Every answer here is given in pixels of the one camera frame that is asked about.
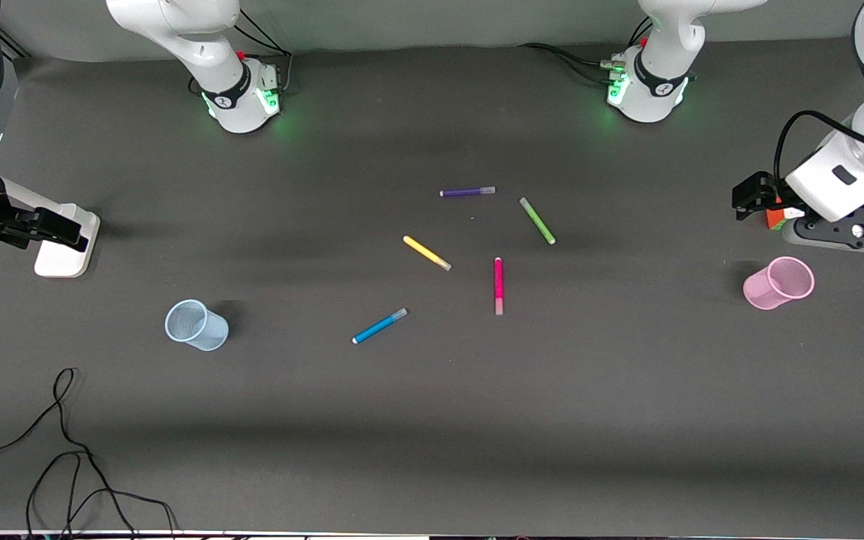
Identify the blue marker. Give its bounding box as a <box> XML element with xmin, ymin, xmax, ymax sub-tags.
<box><xmin>352</xmin><ymin>308</ymin><xmax>408</xmax><ymax>345</ymax></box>

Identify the multicoloured puzzle cube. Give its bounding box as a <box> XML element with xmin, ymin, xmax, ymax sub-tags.
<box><xmin>766</xmin><ymin>206</ymin><xmax>808</xmax><ymax>231</ymax></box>

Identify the pink mesh cup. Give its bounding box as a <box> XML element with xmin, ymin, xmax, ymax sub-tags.
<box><xmin>743</xmin><ymin>256</ymin><xmax>815</xmax><ymax>311</ymax></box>

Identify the blue mesh cup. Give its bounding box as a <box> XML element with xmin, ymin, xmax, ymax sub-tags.
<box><xmin>164</xmin><ymin>299</ymin><xmax>230</xmax><ymax>352</ymax></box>

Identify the green marker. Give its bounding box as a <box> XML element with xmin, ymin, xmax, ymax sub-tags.
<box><xmin>519</xmin><ymin>197</ymin><xmax>557</xmax><ymax>245</ymax></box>

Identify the yellow marker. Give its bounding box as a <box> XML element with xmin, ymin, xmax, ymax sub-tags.
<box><xmin>403</xmin><ymin>235</ymin><xmax>452</xmax><ymax>272</ymax></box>

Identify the thin black tangled cable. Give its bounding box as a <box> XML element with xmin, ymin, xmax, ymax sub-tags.
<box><xmin>0</xmin><ymin>367</ymin><xmax>179</xmax><ymax>540</ymax></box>

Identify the black left base cable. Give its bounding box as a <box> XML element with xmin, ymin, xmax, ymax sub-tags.
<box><xmin>518</xmin><ymin>19</ymin><xmax>654</xmax><ymax>85</ymax></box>

